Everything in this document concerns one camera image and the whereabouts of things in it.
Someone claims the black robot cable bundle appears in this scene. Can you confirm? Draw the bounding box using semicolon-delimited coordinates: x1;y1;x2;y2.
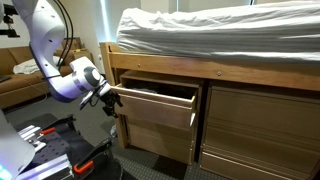
52;0;75;69

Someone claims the white cloth on sofa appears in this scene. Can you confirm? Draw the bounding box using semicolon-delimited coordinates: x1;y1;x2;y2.
12;55;63;75

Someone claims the wooden dresser with open drawer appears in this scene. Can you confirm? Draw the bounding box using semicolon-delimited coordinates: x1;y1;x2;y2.
114;69;204;166

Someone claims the small wooden side cabinet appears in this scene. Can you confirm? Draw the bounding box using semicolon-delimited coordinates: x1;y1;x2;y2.
54;48;96;73

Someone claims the wide wooden dresser drawer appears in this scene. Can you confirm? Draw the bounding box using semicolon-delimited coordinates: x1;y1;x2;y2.
202;125;320;174
199;151;296;180
207;87;320;141

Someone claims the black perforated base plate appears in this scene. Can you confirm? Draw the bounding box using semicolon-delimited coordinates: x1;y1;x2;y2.
13;113;118;180

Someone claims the wooden bed frame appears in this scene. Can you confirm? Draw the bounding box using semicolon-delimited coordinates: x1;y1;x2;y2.
99;41;320;149

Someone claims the wide wooden dresser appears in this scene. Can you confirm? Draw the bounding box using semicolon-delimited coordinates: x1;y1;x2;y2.
199;79;320;180

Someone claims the long aluminium extrusion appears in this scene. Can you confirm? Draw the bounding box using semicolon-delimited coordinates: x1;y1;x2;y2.
14;153;74;180

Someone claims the black clamp with orange grip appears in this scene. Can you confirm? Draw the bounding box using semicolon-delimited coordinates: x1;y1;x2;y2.
72;138;114;175
39;114;77;137

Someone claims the cardboard box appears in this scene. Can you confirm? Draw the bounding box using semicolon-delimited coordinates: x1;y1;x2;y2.
61;37;83;51

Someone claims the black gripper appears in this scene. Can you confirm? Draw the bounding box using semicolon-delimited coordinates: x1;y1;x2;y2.
99;89;124;119

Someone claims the closed wooden drawer under open one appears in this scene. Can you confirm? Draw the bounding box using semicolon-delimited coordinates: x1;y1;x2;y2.
126;119;195;165

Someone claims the white item under dresser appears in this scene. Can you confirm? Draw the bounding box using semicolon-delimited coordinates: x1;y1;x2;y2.
109;124;118;138

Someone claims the brown sofa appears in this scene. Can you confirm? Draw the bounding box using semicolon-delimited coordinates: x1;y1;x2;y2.
0;45;77;110

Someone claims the mattress with white sheet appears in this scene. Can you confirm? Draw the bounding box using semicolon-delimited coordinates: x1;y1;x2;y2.
115;0;320;63

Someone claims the short aluminium extrusion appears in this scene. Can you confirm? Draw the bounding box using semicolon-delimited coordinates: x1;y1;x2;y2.
17;124;48;153

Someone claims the thin white cable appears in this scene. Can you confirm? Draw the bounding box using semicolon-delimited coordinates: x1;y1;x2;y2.
19;74;48;102

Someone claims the black camera stand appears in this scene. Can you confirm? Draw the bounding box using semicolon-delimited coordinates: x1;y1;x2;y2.
0;3;19;39

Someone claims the grey folded cloth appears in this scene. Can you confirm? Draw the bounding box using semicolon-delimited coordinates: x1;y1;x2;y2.
133;87;158;95

